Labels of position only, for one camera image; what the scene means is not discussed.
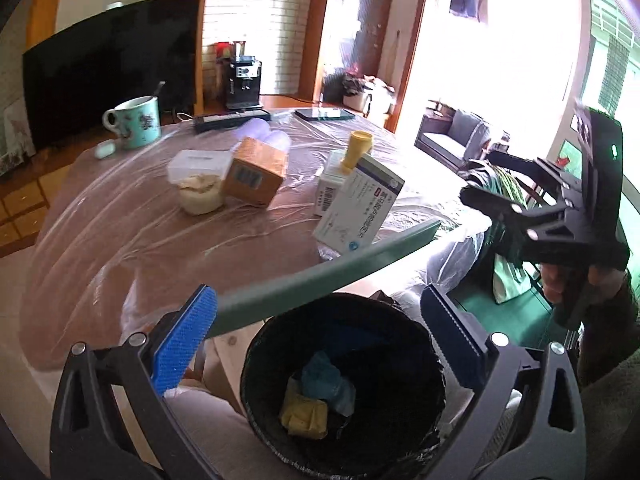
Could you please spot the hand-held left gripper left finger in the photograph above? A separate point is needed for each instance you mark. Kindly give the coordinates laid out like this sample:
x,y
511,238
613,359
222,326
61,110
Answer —
x,y
185,345

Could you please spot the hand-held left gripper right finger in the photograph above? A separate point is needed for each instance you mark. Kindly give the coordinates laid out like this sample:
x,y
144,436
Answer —
x,y
450,335

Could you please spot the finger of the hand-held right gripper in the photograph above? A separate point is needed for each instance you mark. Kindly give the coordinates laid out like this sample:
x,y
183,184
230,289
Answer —
x,y
520,165
482,199

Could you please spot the black trash bin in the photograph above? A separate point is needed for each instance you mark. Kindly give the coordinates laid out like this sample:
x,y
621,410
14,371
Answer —
x,y
390,340

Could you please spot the translucent plastic container lid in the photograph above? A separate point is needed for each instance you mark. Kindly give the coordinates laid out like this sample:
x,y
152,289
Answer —
x,y
197,162

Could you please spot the translucent ribbed plastic tray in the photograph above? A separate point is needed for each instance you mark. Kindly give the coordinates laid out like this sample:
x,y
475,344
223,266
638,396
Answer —
x,y
267,135

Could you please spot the person's right hand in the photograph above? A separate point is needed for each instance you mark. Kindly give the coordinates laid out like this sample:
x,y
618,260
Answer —
x,y
557,282

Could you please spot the grey sofa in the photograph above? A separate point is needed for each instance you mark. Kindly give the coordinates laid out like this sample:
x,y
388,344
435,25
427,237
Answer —
x,y
455,135

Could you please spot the green and white bag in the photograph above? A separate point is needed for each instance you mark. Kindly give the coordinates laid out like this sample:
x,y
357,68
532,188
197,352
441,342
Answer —
x,y
510,275

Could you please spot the blue and white medicine box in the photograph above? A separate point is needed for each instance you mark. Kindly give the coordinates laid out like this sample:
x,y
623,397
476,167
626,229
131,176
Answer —
x,y
360,210

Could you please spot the crumpled blue wrapper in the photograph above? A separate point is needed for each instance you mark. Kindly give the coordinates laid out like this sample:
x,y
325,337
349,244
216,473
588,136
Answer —
x,y
325,377

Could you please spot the yellow plastic bottle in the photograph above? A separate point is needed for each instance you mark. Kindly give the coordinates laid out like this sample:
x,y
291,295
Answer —
x,y
357,150

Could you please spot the crumpled yellow wrapper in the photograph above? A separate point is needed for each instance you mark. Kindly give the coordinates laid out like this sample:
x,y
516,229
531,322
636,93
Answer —
x,y
302,416

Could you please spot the green plastic strip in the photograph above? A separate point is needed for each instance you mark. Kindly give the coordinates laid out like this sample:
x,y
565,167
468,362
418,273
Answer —
x,y
325,270

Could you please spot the plastic food container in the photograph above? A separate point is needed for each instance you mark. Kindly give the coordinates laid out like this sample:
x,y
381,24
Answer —
x,y
200,197

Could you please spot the white barcode medicine box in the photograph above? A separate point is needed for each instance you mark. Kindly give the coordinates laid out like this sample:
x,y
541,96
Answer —
x,y
329,187

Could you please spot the pile of bags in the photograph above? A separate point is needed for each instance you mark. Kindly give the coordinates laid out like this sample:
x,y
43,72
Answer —
x,y
360,90

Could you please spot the dark green cased phone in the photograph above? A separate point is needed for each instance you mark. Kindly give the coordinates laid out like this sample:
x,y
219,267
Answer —
x,y
325,113

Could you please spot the brown cardboard box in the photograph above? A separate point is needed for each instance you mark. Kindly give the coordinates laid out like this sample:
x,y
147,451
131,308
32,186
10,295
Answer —
x,y
255,172

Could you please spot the white earbuds case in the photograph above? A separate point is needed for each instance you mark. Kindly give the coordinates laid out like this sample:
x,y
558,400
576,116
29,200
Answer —
x,y
106,150

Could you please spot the teal patterned mug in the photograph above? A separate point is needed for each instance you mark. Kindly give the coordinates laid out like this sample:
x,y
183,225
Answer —
x,y
137,125

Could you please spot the large black phone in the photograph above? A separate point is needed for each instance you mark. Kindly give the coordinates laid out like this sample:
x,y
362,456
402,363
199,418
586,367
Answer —
x,y
225,121

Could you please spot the metal spoon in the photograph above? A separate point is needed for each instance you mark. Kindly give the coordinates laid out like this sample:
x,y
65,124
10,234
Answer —
x,y
157,89

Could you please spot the black coffee machine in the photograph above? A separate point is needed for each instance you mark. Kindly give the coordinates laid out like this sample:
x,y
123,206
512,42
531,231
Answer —
x,y
242,82

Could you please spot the black television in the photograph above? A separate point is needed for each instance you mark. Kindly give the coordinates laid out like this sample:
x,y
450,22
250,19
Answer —
x,y
110,60

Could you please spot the leaning picture frame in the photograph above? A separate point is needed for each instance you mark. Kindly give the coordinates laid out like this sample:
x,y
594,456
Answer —
x,y
15,140

